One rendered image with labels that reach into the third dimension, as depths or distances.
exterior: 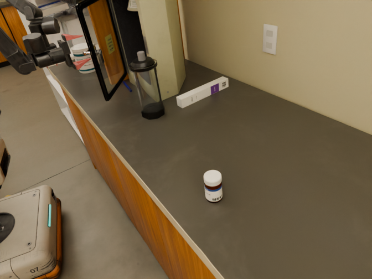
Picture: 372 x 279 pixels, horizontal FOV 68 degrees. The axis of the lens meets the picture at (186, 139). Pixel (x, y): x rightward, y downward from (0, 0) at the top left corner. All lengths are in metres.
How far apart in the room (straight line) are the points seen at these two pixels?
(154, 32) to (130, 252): 1.31
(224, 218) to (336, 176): 0.35
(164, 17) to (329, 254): 0.99
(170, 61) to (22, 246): 1.28
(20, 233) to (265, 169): 1.48
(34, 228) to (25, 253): 0.16
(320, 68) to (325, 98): 0.11
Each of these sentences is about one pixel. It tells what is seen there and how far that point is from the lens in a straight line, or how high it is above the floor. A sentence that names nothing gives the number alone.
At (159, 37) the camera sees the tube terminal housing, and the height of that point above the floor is 1.22.
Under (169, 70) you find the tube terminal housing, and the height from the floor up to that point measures 1.07.
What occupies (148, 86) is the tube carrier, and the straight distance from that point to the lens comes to 1.10.
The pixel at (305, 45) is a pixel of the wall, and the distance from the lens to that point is 1.16.
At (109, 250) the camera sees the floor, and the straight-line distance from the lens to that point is 1.95.
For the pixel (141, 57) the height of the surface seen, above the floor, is 1.19.
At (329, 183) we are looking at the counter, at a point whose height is 0.94.
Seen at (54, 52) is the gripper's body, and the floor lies 1.23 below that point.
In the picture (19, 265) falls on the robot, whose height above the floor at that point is 0.26.
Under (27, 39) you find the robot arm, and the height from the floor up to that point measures 1.30.
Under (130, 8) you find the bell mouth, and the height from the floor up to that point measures 1.33.
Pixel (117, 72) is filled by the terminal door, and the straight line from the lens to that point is 1.41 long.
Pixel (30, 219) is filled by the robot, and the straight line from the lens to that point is 1.97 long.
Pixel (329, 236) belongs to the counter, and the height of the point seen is 0.94.
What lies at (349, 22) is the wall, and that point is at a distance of 1.06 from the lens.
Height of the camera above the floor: 1.53
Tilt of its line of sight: 36 degrees down
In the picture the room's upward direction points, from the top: 8 degrees counter-clockwise
